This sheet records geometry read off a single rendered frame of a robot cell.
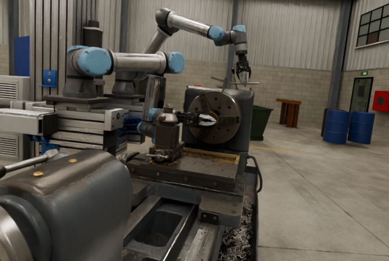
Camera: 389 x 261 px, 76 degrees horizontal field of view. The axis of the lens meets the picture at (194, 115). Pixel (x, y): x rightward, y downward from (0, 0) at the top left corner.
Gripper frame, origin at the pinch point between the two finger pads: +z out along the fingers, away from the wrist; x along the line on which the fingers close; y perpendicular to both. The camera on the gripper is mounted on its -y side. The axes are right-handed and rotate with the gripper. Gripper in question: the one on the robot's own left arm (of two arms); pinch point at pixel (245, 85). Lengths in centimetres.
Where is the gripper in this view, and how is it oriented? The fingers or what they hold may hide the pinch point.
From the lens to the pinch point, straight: 157.8
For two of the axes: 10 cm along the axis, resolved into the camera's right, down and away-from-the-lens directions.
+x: 9.6, -0.9, -2.5
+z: 1.2, 9.9, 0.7
